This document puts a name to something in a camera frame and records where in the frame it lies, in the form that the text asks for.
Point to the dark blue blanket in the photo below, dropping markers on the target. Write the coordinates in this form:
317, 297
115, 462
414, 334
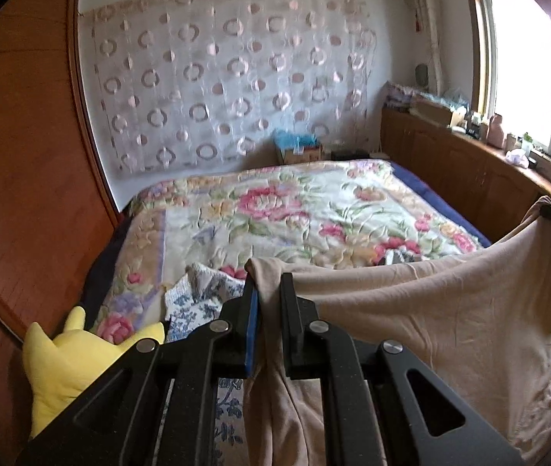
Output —
430, 194

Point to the floral quilt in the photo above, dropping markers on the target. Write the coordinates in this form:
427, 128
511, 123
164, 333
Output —
266, 208

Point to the yellow plush toy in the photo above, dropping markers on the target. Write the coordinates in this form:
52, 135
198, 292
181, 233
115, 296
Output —
72, 369

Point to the small cardboard box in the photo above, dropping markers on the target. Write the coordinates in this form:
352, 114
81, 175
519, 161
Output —
304, 155

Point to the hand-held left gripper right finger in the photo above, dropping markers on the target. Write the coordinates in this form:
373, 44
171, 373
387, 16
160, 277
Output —
289, 320

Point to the pile of folded fabrics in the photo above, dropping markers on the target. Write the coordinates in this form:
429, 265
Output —
399, 94

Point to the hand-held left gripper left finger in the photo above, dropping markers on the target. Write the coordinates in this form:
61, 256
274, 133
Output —
252, 330

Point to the blue floral bedsheet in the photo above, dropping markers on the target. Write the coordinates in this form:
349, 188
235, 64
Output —
198, 301

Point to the patterned window curtain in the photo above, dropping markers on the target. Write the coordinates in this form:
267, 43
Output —
426, 24

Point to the white cap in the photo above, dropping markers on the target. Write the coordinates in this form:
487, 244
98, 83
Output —
518, 158

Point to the green-capped bottle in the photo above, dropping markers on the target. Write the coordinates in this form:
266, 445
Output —
526, 143

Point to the beige printed t-shirt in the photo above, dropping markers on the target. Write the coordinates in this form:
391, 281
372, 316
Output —
450, 310

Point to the wooden slatted wardrobe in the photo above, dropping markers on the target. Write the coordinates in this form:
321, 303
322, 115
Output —
23, 155

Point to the flat cardboard box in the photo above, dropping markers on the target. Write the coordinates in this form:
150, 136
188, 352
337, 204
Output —
438, 114

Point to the sheer circle-pattern curtain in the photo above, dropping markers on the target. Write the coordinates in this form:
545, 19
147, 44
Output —
227, 77

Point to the long wooden cabinet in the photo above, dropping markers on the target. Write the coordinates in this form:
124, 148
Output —
435, 155

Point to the window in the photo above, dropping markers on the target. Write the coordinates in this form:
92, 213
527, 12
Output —
518, 68

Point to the pink jug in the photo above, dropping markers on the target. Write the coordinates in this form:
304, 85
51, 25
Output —
496, 131

